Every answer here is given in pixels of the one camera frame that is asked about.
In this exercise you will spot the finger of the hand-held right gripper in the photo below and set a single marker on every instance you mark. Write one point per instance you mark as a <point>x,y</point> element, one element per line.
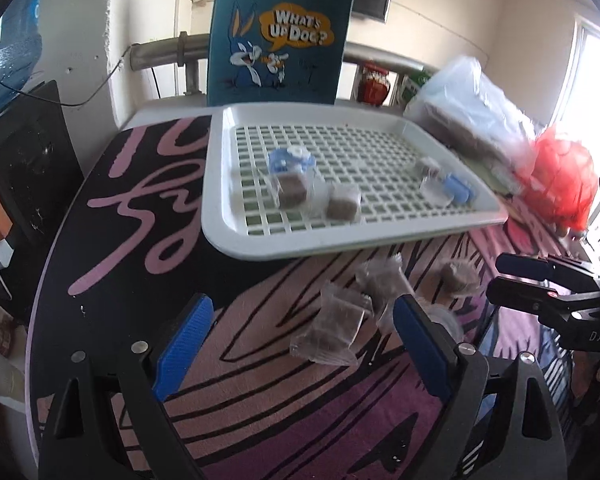
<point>515,290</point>
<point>525,266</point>

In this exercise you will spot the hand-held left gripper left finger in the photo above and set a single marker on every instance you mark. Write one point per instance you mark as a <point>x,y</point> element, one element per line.
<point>185,345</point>

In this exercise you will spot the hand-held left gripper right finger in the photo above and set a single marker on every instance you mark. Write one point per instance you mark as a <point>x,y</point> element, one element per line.
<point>422,350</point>

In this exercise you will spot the clear packet with brown cube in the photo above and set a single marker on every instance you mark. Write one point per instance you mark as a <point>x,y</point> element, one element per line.
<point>427,165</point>
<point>292,190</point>
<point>385,285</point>
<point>330,327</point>
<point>342,205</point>
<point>457,277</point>

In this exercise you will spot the white perforated plastic tray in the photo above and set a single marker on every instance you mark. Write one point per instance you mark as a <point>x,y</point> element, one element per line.
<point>230,230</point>

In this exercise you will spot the blue clip with white flower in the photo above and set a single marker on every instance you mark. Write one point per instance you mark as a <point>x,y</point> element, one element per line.
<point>290,157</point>

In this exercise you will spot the red plastic bag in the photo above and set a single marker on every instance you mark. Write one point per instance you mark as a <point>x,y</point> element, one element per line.
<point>560,175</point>

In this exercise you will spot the black and pink printed tablecloth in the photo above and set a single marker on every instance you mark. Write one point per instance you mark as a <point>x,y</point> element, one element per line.
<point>280,410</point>

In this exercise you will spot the clear plastic bag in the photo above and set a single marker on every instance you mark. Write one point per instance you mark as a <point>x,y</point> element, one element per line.
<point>470,105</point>

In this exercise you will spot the clear glass jar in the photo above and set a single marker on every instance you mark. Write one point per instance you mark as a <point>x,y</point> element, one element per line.
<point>0,330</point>

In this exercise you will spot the ribbed glass cup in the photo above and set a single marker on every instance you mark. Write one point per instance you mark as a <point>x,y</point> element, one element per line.
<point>0,375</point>

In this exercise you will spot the green and white carton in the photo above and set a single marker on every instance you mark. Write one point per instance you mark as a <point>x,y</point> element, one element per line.
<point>410,91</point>

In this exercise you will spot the glass jar with red label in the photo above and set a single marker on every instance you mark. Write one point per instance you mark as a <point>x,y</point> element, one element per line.
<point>375,87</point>

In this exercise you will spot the black and orange water dispenser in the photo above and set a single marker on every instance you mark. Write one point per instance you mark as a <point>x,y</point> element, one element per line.
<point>35,160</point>

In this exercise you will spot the blue cartoon rabbit tote bag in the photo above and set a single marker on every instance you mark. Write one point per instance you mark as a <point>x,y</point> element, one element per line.
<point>305,80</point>

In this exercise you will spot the metal pipe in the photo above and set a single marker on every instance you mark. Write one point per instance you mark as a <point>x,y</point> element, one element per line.
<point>160,52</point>

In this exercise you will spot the blue water bottle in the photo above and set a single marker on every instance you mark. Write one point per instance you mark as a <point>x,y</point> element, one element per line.
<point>10,60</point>

